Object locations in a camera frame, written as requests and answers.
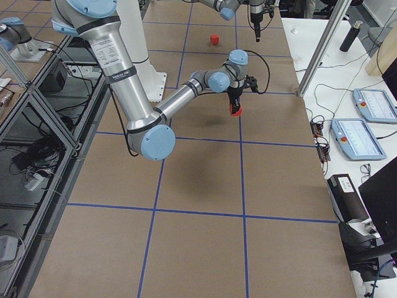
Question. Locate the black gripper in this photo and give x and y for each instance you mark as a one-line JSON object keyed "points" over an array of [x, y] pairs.
{"points": [[255, 17], [234, 92]]}

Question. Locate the red block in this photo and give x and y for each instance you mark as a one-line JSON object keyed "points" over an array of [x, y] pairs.
{"points": [[214, 39], [235, 111]]}

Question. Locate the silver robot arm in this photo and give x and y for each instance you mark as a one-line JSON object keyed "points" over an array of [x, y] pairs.
{"points": [[114, 31], [228, 9]]}

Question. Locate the small electronics board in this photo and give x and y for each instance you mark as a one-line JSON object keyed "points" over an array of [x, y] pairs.
{"points": [[321, 143]]}

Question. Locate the black water bottle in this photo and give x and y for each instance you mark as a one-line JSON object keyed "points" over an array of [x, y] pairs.
{"points": [[351, 36]]}

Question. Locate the brown paper table cover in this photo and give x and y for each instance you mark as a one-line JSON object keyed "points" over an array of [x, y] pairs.
{"points": [[240, 208]]}

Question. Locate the near teach pendant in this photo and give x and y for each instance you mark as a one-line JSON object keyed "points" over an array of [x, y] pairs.
{"points": [[356, 140]]}

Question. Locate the teach pendant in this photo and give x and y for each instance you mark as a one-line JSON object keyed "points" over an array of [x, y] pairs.
{"points": [[356, 140], [375, 105]]}

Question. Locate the far teach pendant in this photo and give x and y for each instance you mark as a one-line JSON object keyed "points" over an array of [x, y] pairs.
{"points": [[375, 105]]}

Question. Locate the eyeglasses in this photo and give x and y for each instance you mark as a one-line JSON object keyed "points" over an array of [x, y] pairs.
{"points": [[366, 171]]}

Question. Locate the black box with label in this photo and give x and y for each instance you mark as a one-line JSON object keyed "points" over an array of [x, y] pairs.
{"points": [[345, 199]]}

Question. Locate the black monitor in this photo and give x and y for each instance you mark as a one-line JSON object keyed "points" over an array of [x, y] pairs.
{"points": [[379, 196]]}

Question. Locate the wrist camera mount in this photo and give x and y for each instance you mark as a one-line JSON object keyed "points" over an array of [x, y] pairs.
{"points": [[250, 82]]}

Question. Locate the aluminium frame post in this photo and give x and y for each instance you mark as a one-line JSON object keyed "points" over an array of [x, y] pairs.
{"points": [[328, 33]]}

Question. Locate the white pedestal column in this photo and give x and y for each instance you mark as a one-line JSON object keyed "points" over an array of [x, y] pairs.
{"points": [[139, 59]]}

